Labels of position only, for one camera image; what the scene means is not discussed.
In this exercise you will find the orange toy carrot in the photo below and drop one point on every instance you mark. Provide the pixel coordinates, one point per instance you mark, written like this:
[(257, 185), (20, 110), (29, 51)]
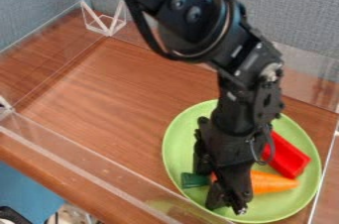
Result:
[(273, 183)]

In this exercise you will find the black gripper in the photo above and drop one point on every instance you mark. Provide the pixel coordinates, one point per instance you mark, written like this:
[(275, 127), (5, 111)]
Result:
[(225, 155)]

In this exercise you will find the clear acrylic enclosure wall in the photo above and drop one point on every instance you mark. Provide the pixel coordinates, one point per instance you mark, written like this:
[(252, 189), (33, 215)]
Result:
[(87, 102)]

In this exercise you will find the green plate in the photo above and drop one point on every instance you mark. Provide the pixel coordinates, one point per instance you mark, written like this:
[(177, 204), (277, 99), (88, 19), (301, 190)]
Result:
[(269, 206)]

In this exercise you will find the red plastic block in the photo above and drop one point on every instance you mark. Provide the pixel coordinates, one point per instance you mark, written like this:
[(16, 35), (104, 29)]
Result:
[(288, 160)]

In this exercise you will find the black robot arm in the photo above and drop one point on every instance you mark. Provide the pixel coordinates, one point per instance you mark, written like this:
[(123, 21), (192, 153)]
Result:
[(208, 31)]

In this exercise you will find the clear acrylic corner bracket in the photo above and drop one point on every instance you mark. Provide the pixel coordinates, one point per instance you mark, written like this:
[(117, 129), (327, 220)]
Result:
[(103, 24)]

